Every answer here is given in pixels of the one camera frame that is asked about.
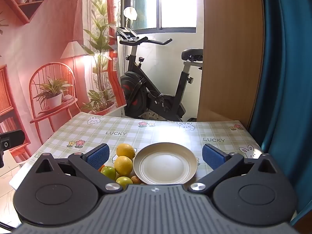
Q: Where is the pink room wall poster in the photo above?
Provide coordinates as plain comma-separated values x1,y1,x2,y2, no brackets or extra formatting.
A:
0,0,127,188

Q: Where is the bright green apple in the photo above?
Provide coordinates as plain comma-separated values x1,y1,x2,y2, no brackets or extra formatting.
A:
101,166,117,181

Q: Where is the yellow-green apple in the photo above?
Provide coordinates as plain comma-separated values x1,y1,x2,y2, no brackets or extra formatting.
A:
115,176,133,188

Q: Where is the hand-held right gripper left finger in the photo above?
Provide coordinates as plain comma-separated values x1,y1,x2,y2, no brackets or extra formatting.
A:
36,143,123,196

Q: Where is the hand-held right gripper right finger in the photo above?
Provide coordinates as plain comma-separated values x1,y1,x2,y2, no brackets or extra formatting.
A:
188,143,277,197

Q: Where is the beige round plate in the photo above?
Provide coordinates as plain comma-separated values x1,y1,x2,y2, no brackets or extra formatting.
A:
133,142,198,185

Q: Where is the window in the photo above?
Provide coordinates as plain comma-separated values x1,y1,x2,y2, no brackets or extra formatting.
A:
129,0,204,34

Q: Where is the wooden cabinet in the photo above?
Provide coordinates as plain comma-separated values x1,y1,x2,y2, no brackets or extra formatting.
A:
197,0,265,129

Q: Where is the black exercise bike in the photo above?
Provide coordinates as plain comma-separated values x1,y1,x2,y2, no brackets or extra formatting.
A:
116,27,204,122

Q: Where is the green checked tablecloth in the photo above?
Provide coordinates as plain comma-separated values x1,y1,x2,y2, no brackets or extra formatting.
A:
10,112,264,193

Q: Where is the teal curtain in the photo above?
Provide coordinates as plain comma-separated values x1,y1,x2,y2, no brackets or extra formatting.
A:
249,0,312,228

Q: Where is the white round lamp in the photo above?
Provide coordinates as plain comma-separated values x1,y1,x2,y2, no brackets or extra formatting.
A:
123,6,138,21

